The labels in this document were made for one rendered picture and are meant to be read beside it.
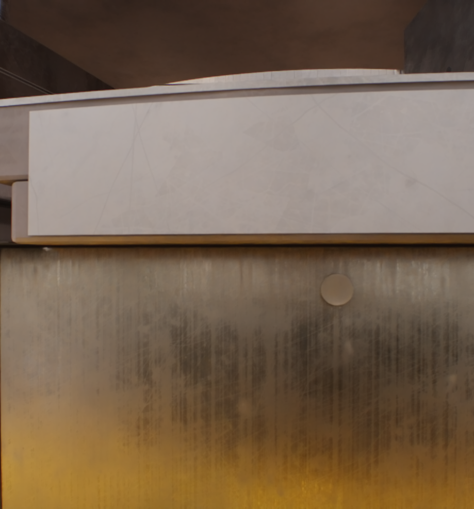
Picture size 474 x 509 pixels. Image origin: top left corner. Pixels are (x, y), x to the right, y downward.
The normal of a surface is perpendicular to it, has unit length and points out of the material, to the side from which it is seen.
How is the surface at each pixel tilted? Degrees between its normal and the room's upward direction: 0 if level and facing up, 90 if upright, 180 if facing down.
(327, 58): 180
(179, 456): 90
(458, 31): 90
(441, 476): 90
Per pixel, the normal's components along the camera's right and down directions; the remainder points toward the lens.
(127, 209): -0.15, 0.00
